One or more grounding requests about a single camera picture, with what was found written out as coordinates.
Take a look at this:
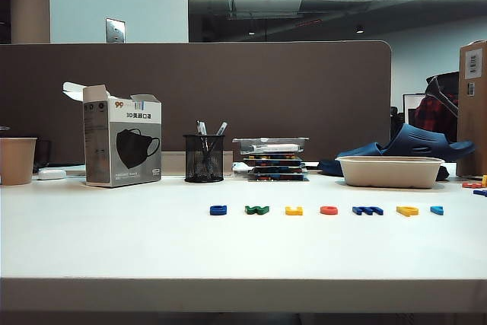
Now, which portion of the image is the letter magnet blister pack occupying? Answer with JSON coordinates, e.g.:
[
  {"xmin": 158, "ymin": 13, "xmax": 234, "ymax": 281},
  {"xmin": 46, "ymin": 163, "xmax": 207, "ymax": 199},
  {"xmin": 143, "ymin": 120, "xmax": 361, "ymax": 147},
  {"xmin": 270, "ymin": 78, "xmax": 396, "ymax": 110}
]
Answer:
[
  {"xmin": 247, "ymin": 172, "xmax": 310, "ymax": 183},
  {"xmin": 247, "ymin": 164, "xmax": 308, "ymax": 174},
  {"xmin": 243, "ymin": 153, "xmax": 304, "ymax": 165}
]

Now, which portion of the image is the dark blue letter m magnet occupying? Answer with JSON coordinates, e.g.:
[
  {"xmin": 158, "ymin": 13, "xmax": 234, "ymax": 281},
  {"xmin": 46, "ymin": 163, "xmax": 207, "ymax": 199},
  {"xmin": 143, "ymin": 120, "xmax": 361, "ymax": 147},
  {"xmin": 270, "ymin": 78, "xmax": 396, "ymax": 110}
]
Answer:
[{"xmin": 352, "ymin": 205, "xmax": 385, "ymax": 215}]

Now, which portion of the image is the brown paper cup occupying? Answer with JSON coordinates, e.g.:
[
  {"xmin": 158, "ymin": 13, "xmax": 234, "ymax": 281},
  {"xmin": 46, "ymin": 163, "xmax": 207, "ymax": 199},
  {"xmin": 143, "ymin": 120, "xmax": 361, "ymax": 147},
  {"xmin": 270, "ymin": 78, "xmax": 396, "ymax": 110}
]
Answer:
[{"xmin": 0, "ymin": 136, "xmax": 39, "ymax": 186}]

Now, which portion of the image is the clear plastic blister tray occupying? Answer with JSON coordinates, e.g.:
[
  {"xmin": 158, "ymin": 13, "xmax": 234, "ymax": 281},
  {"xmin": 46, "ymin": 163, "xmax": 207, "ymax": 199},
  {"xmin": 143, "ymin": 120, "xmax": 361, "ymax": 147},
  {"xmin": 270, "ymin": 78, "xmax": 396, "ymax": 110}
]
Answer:
[{"xmin": 231, "ymin": 135, "xmax": 310, "ymax": 156}]

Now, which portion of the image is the silver pen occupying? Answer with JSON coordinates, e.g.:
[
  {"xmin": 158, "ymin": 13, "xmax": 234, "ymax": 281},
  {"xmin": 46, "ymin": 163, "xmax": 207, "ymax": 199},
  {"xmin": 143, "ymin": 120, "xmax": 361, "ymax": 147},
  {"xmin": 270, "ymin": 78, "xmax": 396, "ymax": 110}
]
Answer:
[
  {"xmin": 195, "ymin": 119, "xmax": 214, "ymax": 168},
  {"xmin": 203, "ymin": 121, "xmax": 229, "ymax": 167}
]

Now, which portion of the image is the black mesh pen holder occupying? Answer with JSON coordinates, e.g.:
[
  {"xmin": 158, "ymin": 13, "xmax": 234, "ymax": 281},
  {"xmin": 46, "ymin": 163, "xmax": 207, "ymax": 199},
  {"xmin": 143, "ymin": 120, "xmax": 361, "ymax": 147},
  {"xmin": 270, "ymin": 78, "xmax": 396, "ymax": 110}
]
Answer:
[{"xmin": 183, "ymin": 133, "xmax": 226, "ymax": 184}]

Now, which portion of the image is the brown desk partition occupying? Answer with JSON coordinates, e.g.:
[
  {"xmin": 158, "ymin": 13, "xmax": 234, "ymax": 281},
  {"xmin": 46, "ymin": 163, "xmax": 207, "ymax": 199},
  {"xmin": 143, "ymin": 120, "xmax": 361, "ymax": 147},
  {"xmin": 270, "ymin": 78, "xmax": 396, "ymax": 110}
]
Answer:
[{"xmin": 0, "ymin": 40, "xmax": 393, "ymax": 168}]

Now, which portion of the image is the navy blue rubber slipper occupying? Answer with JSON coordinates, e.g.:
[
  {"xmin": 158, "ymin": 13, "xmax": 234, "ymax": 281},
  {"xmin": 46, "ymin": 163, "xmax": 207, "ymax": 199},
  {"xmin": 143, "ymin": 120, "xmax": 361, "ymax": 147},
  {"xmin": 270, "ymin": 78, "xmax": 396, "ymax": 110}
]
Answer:
[
  {"xmin": 317, "ymin": 141, "xmax": 452, "ymax": 182},
  {"xmin": 382, "ymin": 123, "xmax": 478, "ymax": 163}
]

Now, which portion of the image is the grey face mask box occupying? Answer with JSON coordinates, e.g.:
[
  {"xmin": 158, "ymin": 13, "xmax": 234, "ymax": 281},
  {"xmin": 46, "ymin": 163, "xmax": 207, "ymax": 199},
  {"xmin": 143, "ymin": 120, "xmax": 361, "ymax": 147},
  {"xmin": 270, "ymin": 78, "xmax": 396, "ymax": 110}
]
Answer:
[{"xmin": 62, "ymin": 81, "xmax": 163, "ymax": 189}]

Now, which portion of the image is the beige pulp tray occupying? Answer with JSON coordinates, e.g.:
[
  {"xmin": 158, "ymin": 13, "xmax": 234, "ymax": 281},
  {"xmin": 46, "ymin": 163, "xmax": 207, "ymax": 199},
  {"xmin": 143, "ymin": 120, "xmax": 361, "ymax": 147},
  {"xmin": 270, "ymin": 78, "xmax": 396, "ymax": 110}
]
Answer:
[{"xmin": 336, "ymin": 155, "xmax": 447, "ymax": 190}]

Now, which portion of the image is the black computer monitor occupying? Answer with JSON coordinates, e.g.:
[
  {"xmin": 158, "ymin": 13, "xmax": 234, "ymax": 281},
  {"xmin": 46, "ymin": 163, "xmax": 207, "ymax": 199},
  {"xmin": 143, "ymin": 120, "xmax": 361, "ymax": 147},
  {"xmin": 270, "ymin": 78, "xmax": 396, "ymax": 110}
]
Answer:
[{"xmin": 403, "ymin": 93, "xmax": 427, "ymax": 129}]

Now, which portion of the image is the red plaid shirt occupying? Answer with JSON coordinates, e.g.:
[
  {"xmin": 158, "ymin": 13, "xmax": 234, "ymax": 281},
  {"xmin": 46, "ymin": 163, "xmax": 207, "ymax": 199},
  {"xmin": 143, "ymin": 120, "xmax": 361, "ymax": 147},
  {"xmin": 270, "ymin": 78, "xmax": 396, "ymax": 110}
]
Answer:
[{"xmin": 413, "ymin": 92, "xmax": 460, "ymax": 142}]

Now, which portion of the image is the white earbuds case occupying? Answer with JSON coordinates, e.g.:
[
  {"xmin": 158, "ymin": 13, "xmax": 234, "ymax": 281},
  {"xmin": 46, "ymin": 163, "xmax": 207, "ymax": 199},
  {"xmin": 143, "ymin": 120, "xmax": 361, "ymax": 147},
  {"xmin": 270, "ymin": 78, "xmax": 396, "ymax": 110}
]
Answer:
[{"xmin": 37, "ymin": 167, "xmax": 68, "ymax": 181}]

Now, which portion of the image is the black office chair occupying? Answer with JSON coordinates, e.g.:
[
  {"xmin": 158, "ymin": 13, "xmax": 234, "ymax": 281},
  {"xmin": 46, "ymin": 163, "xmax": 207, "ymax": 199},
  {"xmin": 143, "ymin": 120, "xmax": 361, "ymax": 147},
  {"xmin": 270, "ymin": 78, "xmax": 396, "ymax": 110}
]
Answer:
[{"xmin": 425, "ymin": 70, "xmax": 460, "ymax": 117}]

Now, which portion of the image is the brown cardboard box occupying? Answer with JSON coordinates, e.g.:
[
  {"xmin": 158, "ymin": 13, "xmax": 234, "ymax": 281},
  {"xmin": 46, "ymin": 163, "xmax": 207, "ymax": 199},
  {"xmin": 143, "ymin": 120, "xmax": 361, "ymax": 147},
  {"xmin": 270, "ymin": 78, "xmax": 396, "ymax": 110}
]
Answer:
[{"xmin": 456, "ymin": 40, "xmax": 487, "ymax": 178}]

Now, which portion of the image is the metal wall plate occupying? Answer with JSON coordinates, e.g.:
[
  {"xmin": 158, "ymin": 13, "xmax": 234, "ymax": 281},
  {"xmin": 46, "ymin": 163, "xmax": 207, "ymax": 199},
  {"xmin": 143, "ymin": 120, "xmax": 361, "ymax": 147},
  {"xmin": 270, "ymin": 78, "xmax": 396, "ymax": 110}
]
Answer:
[{"xmin": 105, "ymin": 17, "xmax": 128, "ymax": 44}]

